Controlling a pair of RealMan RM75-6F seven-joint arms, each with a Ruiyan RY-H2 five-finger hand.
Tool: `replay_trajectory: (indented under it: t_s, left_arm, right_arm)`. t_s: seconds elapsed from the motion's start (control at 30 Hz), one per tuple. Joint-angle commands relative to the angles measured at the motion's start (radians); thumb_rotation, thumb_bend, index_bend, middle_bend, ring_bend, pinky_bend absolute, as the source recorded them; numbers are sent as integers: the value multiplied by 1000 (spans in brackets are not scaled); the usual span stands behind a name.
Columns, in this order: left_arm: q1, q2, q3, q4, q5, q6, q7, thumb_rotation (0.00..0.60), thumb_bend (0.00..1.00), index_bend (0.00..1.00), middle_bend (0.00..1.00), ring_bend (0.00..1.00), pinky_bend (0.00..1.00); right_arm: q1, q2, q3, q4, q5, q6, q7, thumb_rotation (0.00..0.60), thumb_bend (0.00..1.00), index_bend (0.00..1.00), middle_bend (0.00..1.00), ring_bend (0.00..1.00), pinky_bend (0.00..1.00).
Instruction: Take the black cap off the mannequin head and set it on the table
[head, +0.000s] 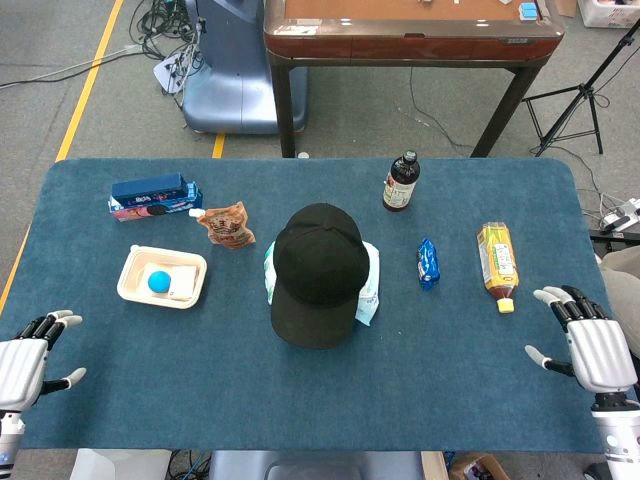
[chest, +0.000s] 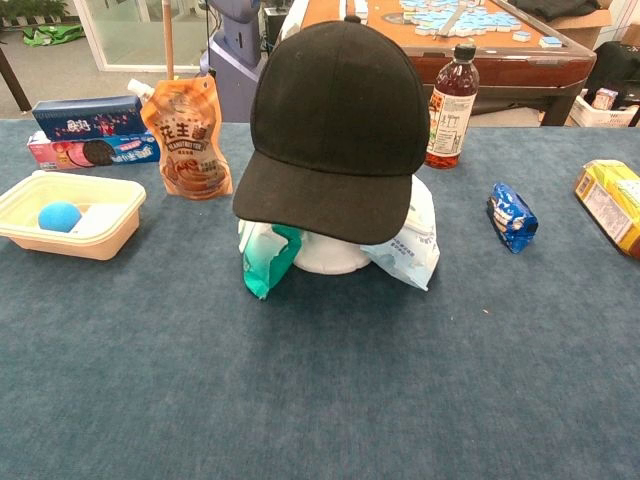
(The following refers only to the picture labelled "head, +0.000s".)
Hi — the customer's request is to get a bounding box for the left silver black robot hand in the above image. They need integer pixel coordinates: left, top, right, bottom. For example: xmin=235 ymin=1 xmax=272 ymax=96
xmin=0 ymin=309 xmax=87 ymax=414

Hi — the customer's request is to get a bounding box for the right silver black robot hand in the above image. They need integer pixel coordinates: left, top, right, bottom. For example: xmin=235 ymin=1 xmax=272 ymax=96
xmin=524 ymin=285 xmax=639 ymax=396

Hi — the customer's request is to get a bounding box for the black baseball cap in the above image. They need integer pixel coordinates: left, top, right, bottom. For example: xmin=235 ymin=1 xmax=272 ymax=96
xmin=271 ymin=202 xmax=371 ymax=350

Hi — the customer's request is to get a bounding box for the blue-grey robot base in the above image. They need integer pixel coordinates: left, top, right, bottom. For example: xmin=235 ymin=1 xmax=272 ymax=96
xmin=180 ymin=0 xmax=309 ymax=135

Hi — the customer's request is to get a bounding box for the beige fabric bundle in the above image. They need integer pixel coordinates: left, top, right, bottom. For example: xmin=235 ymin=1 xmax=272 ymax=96
xmin=598 ymin=244 xmax=640 ymax=346

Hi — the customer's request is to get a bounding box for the beige plastic food container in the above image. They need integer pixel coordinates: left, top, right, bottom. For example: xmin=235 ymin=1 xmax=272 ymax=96
xmin=116 ymin=244 xmax=208 ymax=310

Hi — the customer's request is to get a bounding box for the yellow snack box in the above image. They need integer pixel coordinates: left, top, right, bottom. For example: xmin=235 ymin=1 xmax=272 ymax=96
xmin=475 ymin=221 xmax=520 ymax=314

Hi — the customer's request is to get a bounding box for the white power strip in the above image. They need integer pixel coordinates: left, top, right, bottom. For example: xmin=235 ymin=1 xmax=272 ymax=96
xmin=599 ymin=197 xmax=640 ymax=234

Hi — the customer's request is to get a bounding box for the blue ball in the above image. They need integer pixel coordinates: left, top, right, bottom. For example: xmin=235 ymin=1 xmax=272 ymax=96
xmin=147 ymin=270 xmax=173 ymax=294

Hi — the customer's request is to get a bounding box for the brown cardboard box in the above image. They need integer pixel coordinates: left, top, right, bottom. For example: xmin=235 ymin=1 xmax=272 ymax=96
xmin=448 ymin=452 xmax=512 ymax=480

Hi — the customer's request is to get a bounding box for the white card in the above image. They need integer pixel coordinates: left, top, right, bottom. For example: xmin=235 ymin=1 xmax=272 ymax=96
xmin=168 ymin=263 xmax=199 ymax=301

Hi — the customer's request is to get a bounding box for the small blue Oreo packet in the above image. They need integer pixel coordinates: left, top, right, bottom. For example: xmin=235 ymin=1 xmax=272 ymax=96
xmin=417 ymin=237 xmax=441 ymax=292

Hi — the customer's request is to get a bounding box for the pink and blue Oreo box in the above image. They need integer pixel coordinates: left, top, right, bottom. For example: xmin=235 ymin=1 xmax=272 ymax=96
xmin=107 ymin=187 xmax=204 ymax=223

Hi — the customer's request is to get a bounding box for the dark blue Oreo box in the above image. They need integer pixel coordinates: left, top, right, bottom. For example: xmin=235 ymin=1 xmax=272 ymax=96
xmin=110 ymin=172 xmax=199 ymax=207

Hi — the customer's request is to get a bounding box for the light blue wet wipes pack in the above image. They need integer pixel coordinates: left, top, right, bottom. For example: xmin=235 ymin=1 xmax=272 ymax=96
xmin=353 ymin=240 xmax=381 ymax=327

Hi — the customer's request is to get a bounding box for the orange peanut butter pouch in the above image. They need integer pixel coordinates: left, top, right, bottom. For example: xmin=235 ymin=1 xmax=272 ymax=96
xmin=189 ymin=200 xmax=257 ymax=251

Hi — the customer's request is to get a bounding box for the black tripod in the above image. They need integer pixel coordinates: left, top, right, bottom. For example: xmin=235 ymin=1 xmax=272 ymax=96
xmin=521 ymin=19 xmax=640 ymax=158

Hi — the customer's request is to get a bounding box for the dark drink bottle black cap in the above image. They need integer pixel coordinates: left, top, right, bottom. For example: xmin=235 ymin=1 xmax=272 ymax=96
xmin=382 ymin=148 xmax=421 ymax=213

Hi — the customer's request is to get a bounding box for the green wet wipes pack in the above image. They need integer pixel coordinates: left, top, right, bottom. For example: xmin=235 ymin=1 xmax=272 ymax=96
xmin=262 ymin=240 xmax=279 ymax=306

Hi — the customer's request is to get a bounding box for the blue table mat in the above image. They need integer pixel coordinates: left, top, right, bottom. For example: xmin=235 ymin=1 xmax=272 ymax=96
xmin=0 ymin=157 xmax=607 ymax=454

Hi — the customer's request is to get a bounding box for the grey robot torso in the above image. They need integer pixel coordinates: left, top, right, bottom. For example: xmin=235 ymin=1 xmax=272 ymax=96
xmin=207 ymin=449 xmax=426 ymax=480

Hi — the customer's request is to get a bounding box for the white plastic basket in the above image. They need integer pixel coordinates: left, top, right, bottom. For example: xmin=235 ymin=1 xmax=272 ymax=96
xmin=577 ymin=0 xmax=640 ymax=29

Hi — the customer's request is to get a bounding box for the brown mahjong table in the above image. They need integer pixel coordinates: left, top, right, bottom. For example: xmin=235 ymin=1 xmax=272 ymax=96
xmin=263 ymin=0 xmax=566 ymax=159

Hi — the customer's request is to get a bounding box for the black cable bundle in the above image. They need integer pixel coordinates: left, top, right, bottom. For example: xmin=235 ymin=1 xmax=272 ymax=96
xmin=128 ymin=0 xmax=209 ymax=109

